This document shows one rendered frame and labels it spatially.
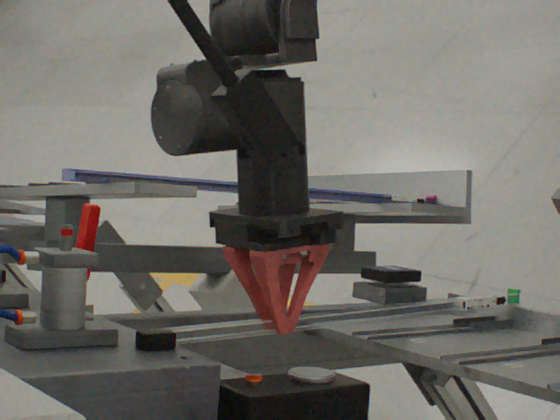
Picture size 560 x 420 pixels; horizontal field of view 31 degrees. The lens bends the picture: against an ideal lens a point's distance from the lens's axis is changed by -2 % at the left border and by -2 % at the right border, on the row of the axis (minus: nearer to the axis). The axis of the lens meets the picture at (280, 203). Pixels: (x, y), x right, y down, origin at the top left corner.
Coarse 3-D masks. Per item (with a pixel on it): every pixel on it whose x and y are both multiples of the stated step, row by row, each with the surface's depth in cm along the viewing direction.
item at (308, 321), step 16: (400, 304) 93; (416, 304) 94; (432, 304) 94; (448, 304) 96; (464, 304) 97; (512, 304) 101; (240, 320) 83; (256, 320) 83; (304, 320) 86; (320, 320) 87; (336, 320) 88; (352, 320) 89; (368, 320) 90; (384, 320) 91; (176, 336) 78; (192, 336) 79; (208, 336) 80; (224, 336) 81; (240, 336) 82
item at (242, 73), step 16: (240, 80) 50; (256, 80) 50; (224, 96) 49; (240, 96) 50; (256, 96) 50; (224, 112) 50; (240, 112) 50; (256, 112) 50; (272, 112) 51; (240, 128) 51; (256, 128) 51; (272, 128) 51; (288, 128) 52; (256, 144) 51; (272, 144) 51; (288, 144) 52; (256, 160) 52; (272, 160) 51
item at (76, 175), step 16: (64, 176) 92; (80, 176) 92; (96, 176) 93; (112, 176) 94; (128, 176) 96; (144, 176) 97; (160, 176) 98; (224, 192) 104; (320, 192) 112; (336, 192) 114; (352, 192) 115
